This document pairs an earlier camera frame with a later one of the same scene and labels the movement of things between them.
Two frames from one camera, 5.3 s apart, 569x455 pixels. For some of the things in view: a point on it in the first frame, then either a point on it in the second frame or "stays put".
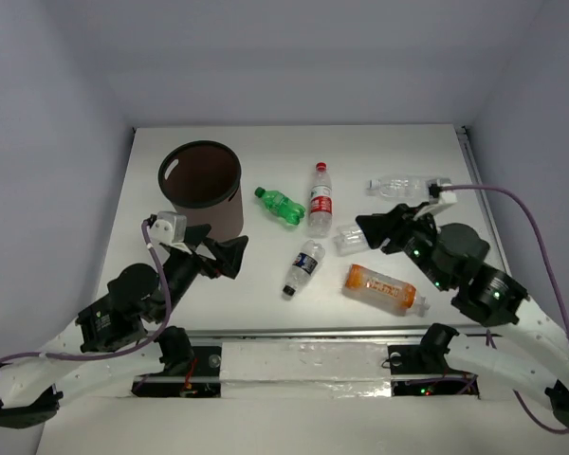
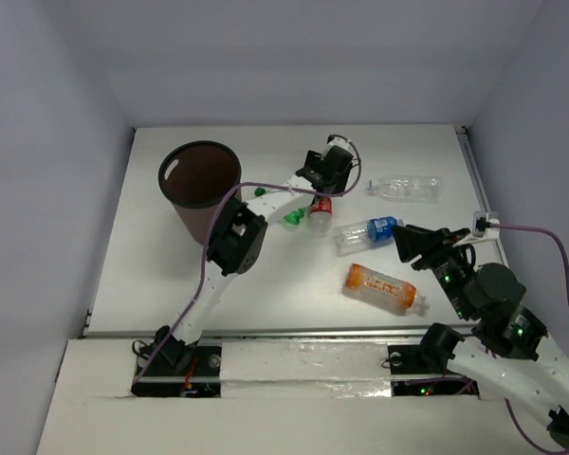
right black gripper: x=376 y=226 to x=412 y=239
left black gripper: x=205 y=253 to x=321 y=191
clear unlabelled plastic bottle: x=400 y=187 stays put
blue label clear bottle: x=350 y=240 stays put
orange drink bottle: x=383 y=293 stays put
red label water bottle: x=320 y=220 stays put
